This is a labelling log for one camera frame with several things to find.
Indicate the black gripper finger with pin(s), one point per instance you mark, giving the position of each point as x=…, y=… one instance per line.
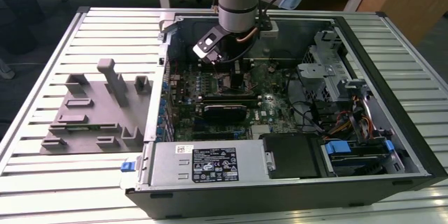
x=236, y=81

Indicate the metal locking lever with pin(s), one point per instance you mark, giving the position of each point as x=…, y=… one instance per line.
x=259, y=83
x=218, y=70

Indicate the CPU socket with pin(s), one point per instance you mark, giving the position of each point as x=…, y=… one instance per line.
x=235, y=92

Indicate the black RAM slot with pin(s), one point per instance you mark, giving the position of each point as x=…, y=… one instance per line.
x=250, y=63
x=227, y=103
x=224, y=69
x=227, y=97

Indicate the green motherboard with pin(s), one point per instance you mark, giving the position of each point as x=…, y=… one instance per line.
x=276, y=108

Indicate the small silver heatsink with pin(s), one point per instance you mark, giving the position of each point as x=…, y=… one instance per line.
x=260, y=129

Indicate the metal drive cage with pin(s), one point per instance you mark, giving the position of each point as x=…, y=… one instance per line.
x=315, y=74

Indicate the black disk bay cover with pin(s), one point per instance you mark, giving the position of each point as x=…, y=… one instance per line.
x=292, y=155

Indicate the silver power supply unit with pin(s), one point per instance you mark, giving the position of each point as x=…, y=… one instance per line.
x=168, y=166

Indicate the hard disk in blue carrier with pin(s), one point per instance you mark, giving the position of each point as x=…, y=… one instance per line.
x=338, y=147

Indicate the grey parts rack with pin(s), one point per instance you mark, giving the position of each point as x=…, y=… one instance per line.
x=102, y=119

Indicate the blue case latch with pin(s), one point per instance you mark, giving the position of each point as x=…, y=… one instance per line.
x=127, y=166

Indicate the green RAM stick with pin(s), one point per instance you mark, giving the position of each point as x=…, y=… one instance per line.
x=84, y=128

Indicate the black PC case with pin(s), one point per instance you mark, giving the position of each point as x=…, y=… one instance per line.
x=280, y=203

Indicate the black office chair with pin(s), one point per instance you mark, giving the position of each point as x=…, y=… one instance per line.
x=20, y=16

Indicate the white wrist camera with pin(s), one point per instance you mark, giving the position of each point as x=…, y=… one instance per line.
x=207, y=44

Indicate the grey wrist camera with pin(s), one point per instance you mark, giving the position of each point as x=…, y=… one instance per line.
x=270, y=33

